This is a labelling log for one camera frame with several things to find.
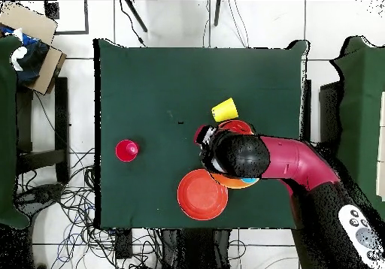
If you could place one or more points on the red cup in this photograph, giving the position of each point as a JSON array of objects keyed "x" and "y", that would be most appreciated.
[{"x": 126, "y": 151}]

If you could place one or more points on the black metal frame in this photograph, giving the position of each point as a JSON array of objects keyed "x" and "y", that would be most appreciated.
[{"x": 51, "y": 10}]

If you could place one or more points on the green cloth side table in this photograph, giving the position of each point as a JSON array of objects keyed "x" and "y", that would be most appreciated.
[
  {"x": 361, "y": 100},
  {"x": 7, "y": 130}
]

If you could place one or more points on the yellow cup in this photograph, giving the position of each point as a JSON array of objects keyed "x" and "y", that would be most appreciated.
[{"x": 225, "y": 110}]

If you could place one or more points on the blue cup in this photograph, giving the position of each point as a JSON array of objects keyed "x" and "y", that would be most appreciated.
[{"x": 249, "y": 180}]

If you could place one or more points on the dark green tablecloth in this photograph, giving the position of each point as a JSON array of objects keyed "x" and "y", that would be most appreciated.
[{"x": 129, "y": 70}]

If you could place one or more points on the cardboard box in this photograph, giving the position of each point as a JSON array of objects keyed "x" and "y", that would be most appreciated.
[{"x": 30, "y": 19}]

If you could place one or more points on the black power strip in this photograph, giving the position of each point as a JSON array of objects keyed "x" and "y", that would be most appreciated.
[{"x": 124, "y": 245}]

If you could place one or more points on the blue and white cloth bundle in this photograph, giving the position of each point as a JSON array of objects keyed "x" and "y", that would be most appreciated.
[{"x": 30, "y": 58}]

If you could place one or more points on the black chair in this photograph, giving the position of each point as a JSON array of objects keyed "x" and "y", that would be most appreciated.
[{"x": 329, "y": 106}]

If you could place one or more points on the wide red-orange bowl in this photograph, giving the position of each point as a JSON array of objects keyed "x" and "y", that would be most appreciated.
[
  {"x": 200, "y": 194},
  {"x": 236, "y": 127}
]

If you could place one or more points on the large orange bowl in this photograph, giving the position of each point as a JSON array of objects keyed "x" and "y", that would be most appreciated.
[{"x": 231, "y": 183}]

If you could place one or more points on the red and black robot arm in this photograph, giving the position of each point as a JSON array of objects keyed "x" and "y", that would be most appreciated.
[{"x": 300, "y": 160}]

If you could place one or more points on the black tripod leg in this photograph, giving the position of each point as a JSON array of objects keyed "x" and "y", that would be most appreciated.
[
  {"x": 137, "y": 16},
  {"x": 217, "y": 13}
]

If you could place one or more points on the black pedestal leg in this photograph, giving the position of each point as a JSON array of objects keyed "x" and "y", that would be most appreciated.
[{"x": 39, "y": 195}]

